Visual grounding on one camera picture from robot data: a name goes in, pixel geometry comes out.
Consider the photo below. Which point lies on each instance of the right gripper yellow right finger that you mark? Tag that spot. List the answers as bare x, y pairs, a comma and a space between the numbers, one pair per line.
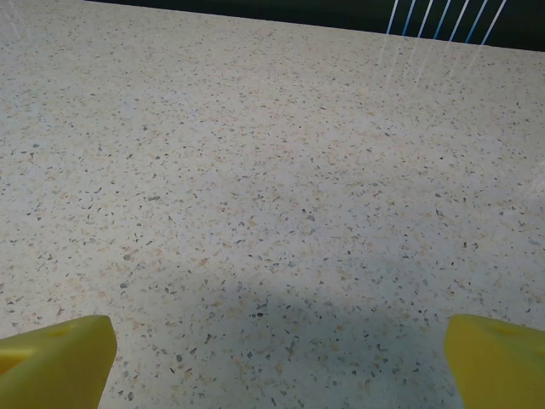
498, 366

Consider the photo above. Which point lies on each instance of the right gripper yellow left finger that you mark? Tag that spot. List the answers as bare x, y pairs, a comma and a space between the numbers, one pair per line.
55, 366

